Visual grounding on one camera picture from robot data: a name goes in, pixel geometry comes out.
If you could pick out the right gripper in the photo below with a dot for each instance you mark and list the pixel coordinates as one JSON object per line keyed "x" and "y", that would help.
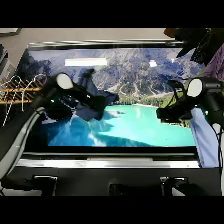
{"x": 168, "y": 115}

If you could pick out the dark blue garment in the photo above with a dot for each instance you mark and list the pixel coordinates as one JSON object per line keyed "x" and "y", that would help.
{"x": 87, "y": 113}

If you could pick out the light blue garment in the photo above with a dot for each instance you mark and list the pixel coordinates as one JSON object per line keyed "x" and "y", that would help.
{"x": 208, "y": 140}

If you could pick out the purple garment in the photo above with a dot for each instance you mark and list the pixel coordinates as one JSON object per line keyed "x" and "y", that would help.
{"x": 216, "y": 66}

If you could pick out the black garment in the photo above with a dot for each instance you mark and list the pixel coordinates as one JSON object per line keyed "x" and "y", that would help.
{"x": 196, "y": 40}

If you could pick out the silver frame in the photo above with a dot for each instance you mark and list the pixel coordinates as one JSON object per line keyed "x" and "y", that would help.
{"x": 100, "y": 163}

